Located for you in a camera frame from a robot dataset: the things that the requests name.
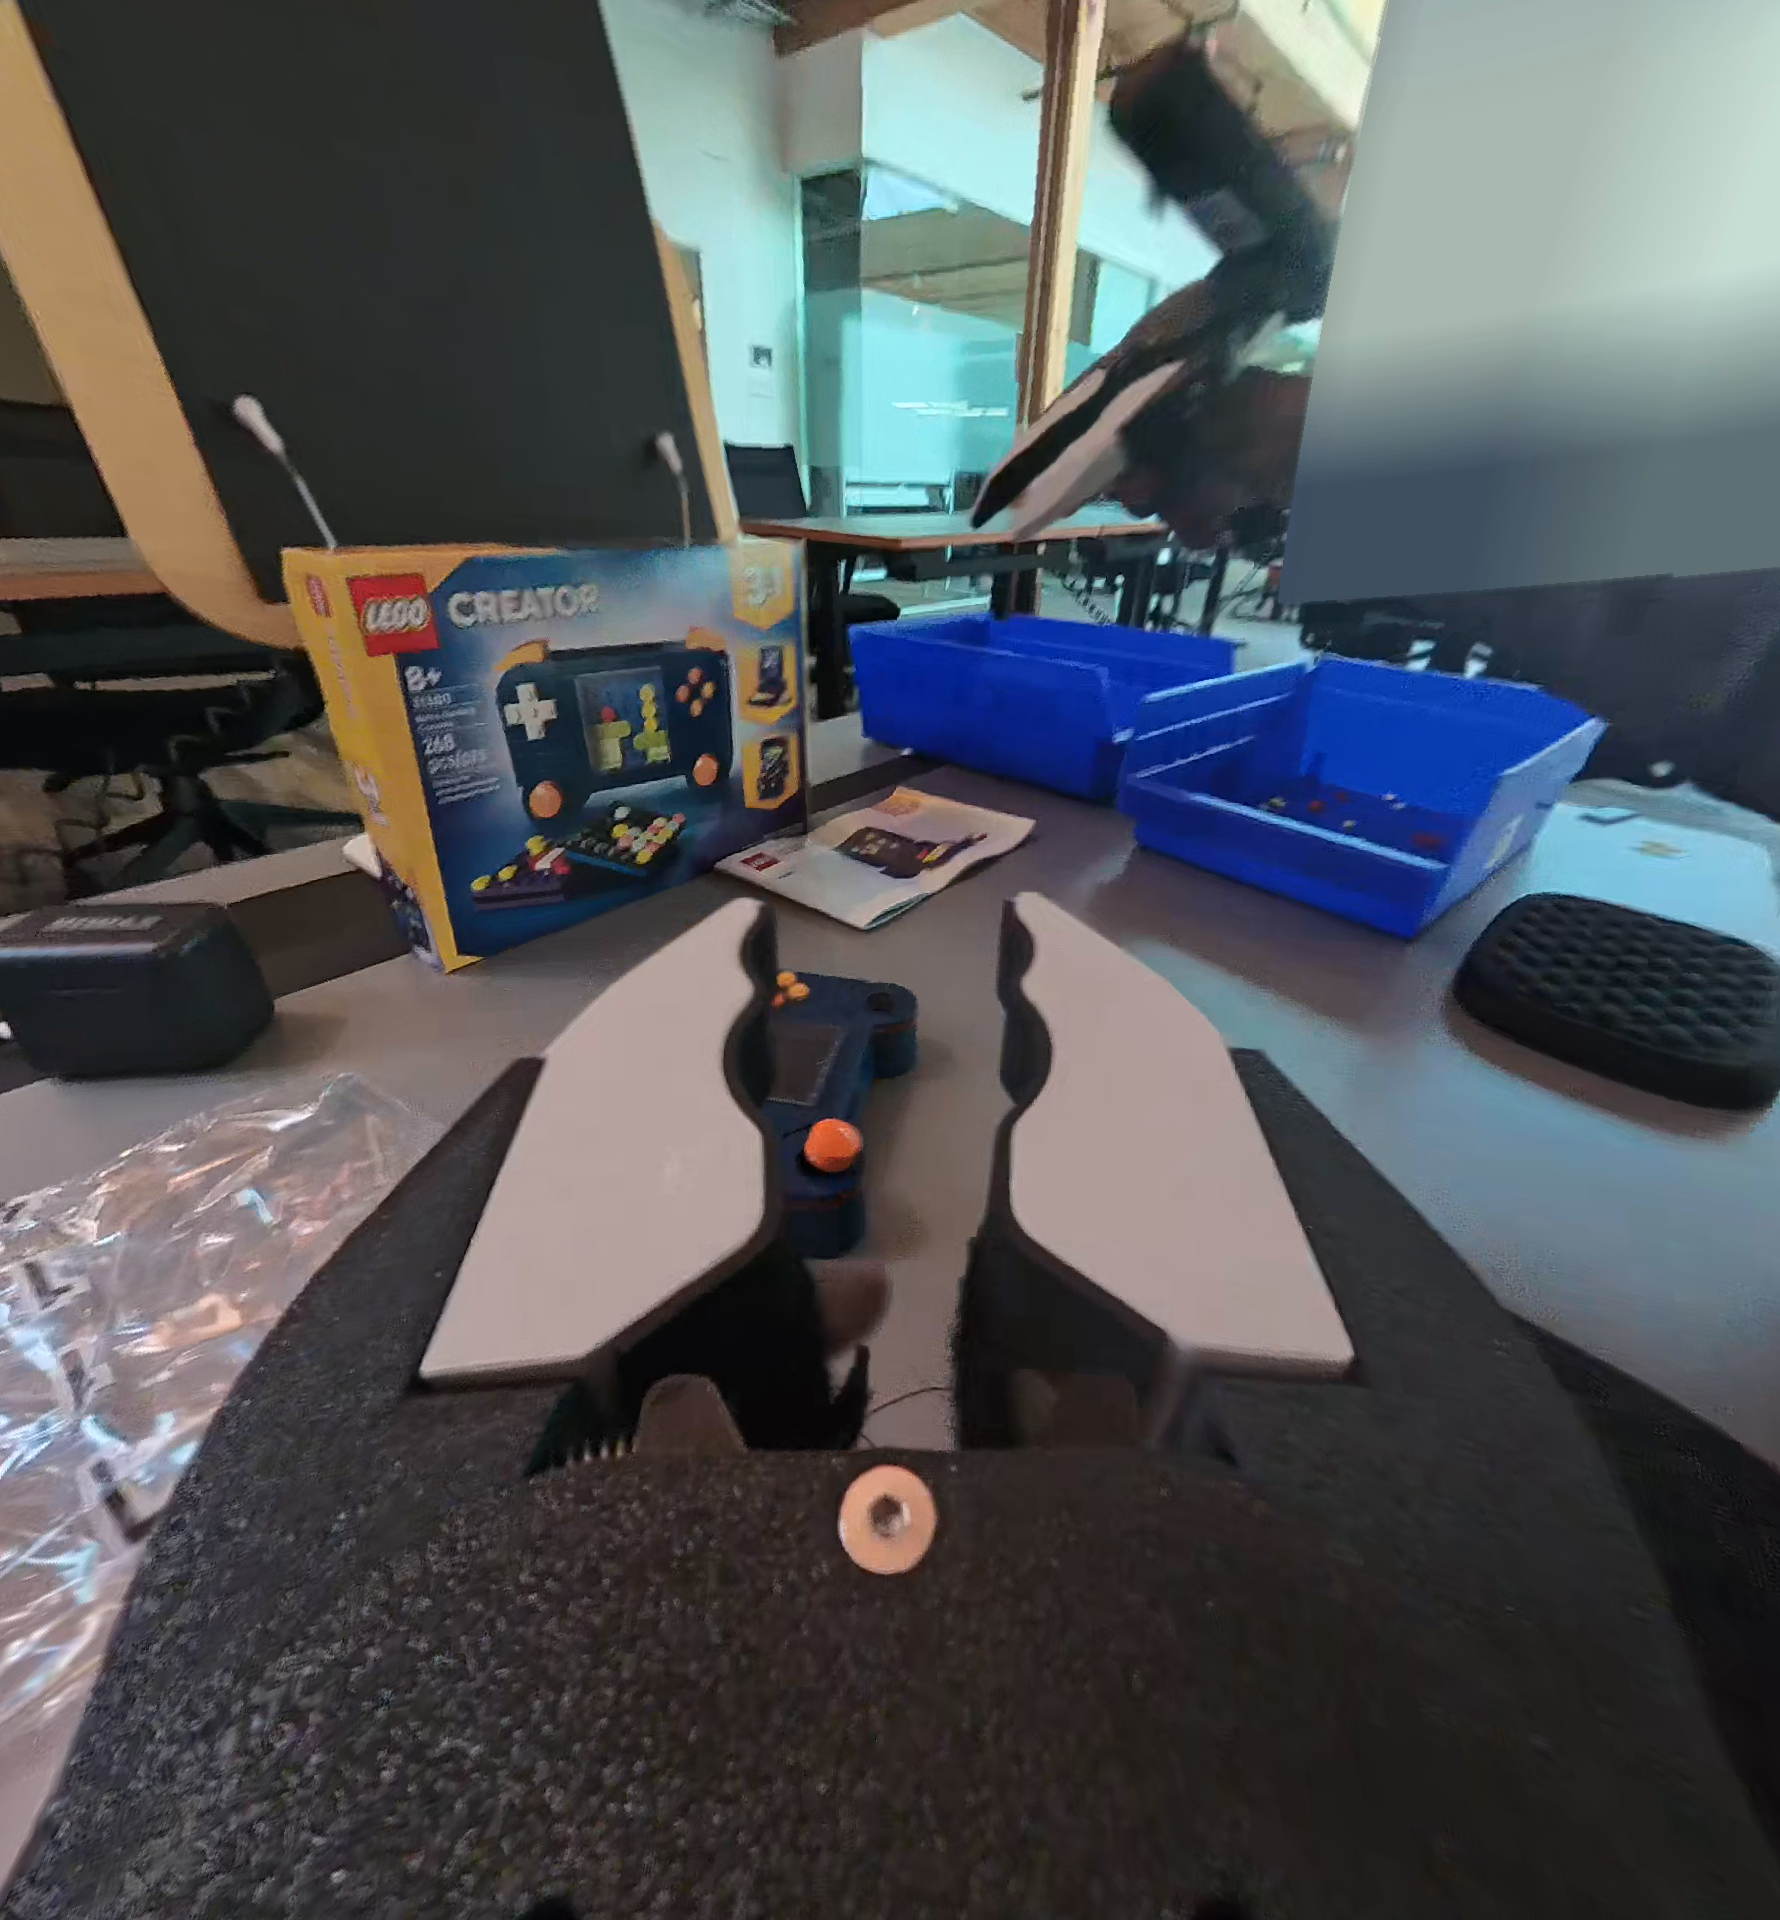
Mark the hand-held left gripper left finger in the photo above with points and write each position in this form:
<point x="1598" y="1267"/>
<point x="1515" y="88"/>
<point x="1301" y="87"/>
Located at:
<point x="634" y="1154"/>

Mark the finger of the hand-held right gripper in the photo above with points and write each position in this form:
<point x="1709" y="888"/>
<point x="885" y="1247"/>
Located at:
<point x="1094" y="435"/>

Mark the person's right hand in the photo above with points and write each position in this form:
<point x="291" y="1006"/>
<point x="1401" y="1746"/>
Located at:
<point x="1226" y="450"/>

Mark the black office chair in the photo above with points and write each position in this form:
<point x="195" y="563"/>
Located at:
<point x="126" y="720"/>

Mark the black panel with wooden edge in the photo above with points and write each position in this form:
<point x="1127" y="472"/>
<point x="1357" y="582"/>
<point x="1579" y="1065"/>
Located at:
<point x="352" y="268"/>

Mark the black mesh wrist rest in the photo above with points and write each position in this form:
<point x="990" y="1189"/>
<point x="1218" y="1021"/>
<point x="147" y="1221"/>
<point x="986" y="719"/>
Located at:
<point x="1624" y="997"/>

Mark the black box-shaped device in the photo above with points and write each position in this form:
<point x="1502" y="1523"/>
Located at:
<point x="117" y="989"/>

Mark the blue toy game console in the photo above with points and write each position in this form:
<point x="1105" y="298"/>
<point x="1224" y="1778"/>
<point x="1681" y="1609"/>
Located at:
<point x="832" y="1080"/>

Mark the white instruction booklet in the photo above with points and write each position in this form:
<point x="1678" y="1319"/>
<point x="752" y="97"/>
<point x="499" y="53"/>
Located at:
<point x="876" y="856"/>

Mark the blue plastic bin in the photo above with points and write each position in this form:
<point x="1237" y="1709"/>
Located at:
<point x="1340" y="811"/>
<point x="1009" y="697"/>

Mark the toy brick set box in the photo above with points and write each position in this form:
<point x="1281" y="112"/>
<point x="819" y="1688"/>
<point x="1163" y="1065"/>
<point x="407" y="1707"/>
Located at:
<point x="561" y="749"/>

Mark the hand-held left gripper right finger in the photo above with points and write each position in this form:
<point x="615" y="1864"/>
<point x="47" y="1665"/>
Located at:
<point x="1145" y="1154"/>

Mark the large clear plastic bag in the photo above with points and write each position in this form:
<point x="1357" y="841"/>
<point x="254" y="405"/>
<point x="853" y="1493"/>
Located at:
<point x="94" y="1349"/>

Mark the wooden desk with black legs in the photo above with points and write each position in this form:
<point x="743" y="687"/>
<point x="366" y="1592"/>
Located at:
<point x="905" y="532"/>

